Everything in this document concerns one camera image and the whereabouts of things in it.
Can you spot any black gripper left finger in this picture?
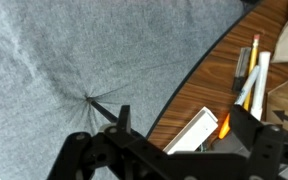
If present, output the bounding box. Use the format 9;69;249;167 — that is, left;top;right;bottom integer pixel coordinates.
46;104;172;180

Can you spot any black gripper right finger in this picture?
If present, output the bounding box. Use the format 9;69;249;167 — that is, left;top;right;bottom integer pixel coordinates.
229;104;288;180

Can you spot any white remote controller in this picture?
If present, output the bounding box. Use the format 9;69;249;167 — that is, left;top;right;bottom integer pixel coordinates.
162;106;219;155

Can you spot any orange marker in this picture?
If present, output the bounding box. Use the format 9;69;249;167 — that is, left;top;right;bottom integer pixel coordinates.
218;113;232;140

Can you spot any thick white marker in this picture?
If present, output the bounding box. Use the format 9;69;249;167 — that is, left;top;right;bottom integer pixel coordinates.
250;50;272;122

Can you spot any white grey pen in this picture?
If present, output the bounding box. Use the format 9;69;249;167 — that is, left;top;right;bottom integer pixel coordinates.
233;64;261;107

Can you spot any grey black flat tool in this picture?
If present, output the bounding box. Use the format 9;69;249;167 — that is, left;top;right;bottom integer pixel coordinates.
231;47;252;93

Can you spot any dark wooden side table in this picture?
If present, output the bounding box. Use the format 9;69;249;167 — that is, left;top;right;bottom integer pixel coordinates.
85;0;288;158

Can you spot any yellow pencil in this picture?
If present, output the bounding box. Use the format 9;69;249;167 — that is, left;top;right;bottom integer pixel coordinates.
243;33;262;113

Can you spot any grey bed mattress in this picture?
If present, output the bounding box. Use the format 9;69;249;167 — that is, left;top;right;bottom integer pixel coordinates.
0;0;262;180

